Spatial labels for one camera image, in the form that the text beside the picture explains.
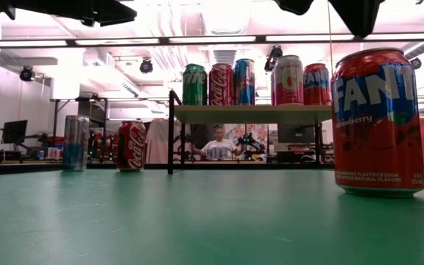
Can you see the silver soda can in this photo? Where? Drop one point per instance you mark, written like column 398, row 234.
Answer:
column 288, row 84

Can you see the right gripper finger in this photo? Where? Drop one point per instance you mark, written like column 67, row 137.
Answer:
column 359, row 16

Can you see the white hanging cloth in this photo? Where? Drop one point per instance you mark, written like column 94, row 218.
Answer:
column 158, row 141

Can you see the red Fanta strawberry can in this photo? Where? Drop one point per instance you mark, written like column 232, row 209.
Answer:
column 377, row 140
column 317, row 88

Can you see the black metal table frame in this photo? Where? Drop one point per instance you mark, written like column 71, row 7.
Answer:
column 31, row 167

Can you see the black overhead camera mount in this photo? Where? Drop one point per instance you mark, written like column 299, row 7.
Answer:
column 275, row 55

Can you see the green table mat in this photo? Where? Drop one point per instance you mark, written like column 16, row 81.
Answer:
column 212, row 228

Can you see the white LED light strip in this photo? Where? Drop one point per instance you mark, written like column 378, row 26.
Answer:
column 212, row 39
column 116, row 41
column 405, row 36
column 24, row 43
column 309, row 37

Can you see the black storage rack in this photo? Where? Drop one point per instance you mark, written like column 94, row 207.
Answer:
column 105, row 110

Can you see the black round ceiling fixture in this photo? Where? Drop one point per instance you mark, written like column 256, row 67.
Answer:
column 27, row 73
column 415, row 63
column 146, row 67

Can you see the black overhead crossbar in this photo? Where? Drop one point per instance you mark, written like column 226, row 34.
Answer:
column 164, row 40

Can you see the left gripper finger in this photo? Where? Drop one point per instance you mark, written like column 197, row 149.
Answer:
column 114, row 13

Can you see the black computer monitor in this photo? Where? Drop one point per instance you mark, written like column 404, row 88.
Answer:
column 15, row 131

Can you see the green Sprite can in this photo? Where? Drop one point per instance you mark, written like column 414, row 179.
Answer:
column 194, row 86

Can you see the red Coca-Cola can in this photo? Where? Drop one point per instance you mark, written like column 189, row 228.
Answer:
column 221, row 86
column 131, row 147

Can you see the wooden shelf black metal frame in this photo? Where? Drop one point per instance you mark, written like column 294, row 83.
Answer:
column 252, row 114

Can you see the blue slim energy drink can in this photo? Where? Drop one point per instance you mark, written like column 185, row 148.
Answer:
column 75, row 147

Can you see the person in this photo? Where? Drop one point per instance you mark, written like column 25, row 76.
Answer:
column 219, row 147

